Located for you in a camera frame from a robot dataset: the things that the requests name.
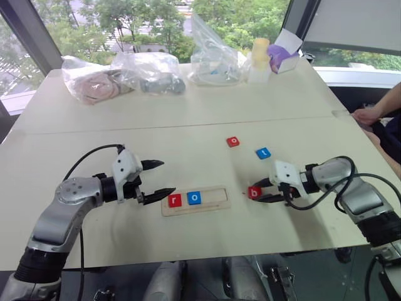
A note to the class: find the plastic bag with grey object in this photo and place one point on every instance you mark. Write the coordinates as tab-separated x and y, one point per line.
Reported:
156	83

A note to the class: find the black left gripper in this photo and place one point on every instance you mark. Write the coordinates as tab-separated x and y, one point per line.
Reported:
130	190

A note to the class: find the white bottle with yellow cap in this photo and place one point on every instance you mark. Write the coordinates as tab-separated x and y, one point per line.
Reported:
260	62

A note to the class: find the bystander's dark garment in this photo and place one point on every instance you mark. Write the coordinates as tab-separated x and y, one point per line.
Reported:
390	135

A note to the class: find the wooden letter tray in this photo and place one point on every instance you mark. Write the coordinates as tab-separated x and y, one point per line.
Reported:
216	200

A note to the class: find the grey rounded robot leg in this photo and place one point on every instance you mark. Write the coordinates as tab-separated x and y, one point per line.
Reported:
164	282
244	279

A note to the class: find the purple tissue box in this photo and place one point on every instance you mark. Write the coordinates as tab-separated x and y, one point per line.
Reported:
283	58

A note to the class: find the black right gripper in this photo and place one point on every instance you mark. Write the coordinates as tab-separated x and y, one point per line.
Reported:
286	192

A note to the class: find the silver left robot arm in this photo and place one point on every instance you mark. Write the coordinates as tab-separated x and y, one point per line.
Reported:
59	216

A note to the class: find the blue letter t block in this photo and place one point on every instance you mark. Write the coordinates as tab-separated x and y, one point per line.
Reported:
263	154

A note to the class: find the bystander's bare hand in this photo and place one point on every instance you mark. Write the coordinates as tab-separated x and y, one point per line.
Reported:
365	116

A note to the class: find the bystander's bare forearm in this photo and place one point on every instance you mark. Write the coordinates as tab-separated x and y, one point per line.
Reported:
390	98

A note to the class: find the black metal bracket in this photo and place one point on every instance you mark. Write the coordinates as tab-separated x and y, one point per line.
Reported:
283	282

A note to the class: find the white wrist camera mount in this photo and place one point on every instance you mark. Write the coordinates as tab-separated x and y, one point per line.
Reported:
125	164
286	172

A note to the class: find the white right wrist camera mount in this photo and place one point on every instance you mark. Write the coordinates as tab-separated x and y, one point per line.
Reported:
286	172

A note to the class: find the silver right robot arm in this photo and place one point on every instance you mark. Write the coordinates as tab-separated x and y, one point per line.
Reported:
360	197

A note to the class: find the blue letter o block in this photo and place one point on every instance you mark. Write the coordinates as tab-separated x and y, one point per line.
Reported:
194	198

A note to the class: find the plastic bag with pink cloth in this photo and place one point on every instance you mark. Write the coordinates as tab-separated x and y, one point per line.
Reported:
94	84

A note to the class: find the red letter o block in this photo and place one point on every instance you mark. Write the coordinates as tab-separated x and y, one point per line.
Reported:
233	142

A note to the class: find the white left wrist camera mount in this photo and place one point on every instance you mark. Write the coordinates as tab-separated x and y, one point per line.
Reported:
125	164

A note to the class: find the red letter r block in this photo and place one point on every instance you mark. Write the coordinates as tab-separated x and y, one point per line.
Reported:
175	201

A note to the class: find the white roller blind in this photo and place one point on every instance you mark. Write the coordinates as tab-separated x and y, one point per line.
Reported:
354	22

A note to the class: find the red letter b block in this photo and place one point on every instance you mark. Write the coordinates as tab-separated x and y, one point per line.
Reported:
253	192

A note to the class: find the tall clear plastic bag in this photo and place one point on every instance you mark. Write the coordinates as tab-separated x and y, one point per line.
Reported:
213	59

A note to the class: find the dark window frame pillar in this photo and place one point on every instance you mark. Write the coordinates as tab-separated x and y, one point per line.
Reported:
29	34

